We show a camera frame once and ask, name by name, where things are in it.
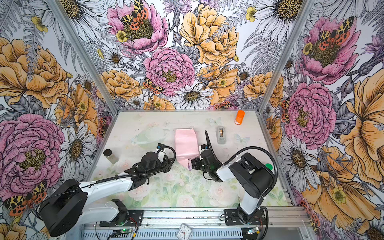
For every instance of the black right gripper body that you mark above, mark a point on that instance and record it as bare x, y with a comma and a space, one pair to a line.
199, 165

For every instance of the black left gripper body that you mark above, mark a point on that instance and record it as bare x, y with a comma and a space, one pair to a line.
164, 166

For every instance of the purple and pink wrapping paper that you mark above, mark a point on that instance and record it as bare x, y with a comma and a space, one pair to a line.
187, 149

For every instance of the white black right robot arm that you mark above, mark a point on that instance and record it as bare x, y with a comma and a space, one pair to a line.
255, 177

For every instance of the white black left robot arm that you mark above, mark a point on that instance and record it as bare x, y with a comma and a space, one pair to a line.
75, 203

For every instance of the grey tape dispenser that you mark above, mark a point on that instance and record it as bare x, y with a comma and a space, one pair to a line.
221, 135

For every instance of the small jar with dark lid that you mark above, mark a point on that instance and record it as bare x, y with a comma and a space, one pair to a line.
108, 153

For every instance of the orange plastic bottle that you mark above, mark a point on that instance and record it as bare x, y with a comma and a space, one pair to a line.
239, 117

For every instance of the green round cap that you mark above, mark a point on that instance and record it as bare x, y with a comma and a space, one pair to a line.
269, 166

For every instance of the green circuit board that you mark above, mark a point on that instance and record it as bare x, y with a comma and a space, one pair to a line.
124, 231

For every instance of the small white clock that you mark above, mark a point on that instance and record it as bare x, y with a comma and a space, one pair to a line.
184, 232

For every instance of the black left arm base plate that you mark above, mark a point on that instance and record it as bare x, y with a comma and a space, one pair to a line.
130, 218

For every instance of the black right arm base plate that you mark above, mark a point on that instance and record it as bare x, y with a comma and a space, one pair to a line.
237, 217

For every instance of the aluminium frame rail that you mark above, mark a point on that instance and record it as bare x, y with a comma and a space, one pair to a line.
283, 223

